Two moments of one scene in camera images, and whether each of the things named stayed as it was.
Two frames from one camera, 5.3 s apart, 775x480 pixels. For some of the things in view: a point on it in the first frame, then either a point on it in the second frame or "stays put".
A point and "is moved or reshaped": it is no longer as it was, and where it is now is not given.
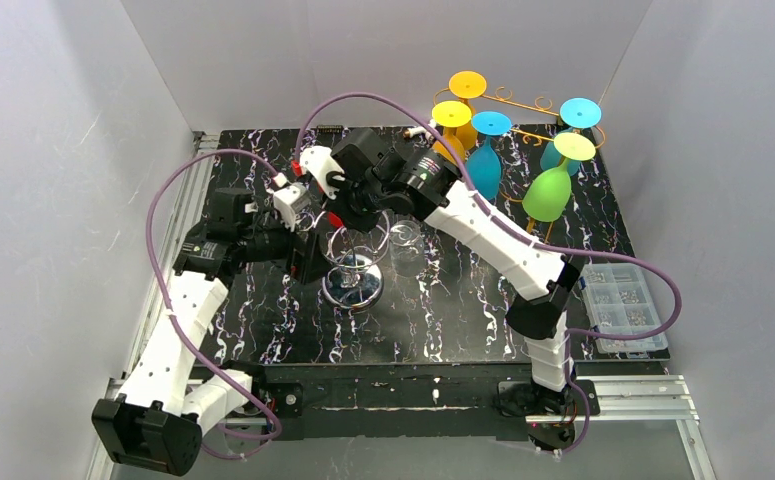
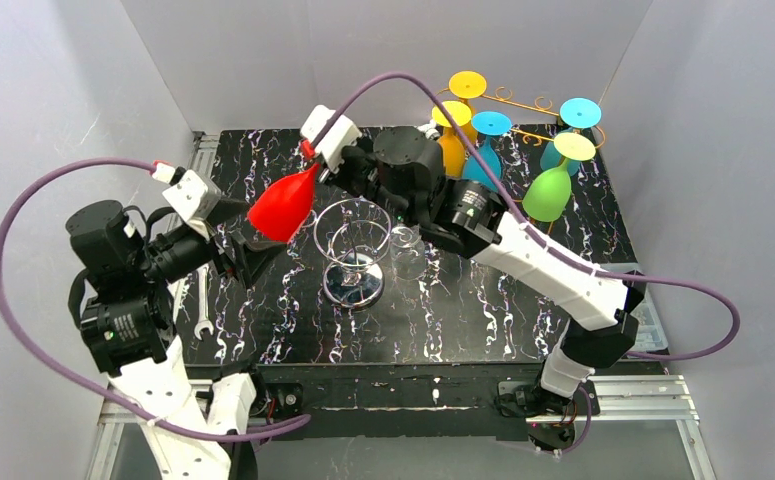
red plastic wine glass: (332, 217) is moved or reshaped
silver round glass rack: (353, 277) stays put
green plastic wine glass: (547, 198) stays put
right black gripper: (348, 204) -> (345, 175)
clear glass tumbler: (407, 248) stays put
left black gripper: (300, 258) -> (229, 245)
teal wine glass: (483, 164) stays put
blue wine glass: (576, 114) stays put
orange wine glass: (451, 115) stays put
